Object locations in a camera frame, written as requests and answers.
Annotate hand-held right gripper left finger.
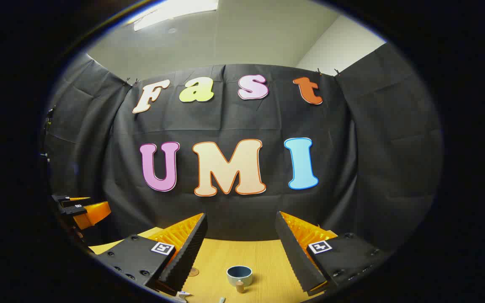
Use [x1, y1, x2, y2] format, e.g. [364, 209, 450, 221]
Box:
[95, 213, 208, 294]

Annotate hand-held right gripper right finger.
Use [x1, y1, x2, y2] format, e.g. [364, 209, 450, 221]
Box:
[275, 211, 390, 294]

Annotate pale blue cup wooden handle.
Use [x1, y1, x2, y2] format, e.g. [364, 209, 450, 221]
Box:
[226, 265, 253, 294]

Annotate ceiling light panel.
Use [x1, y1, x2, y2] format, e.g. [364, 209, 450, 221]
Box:
[133, 0, 219, 32]

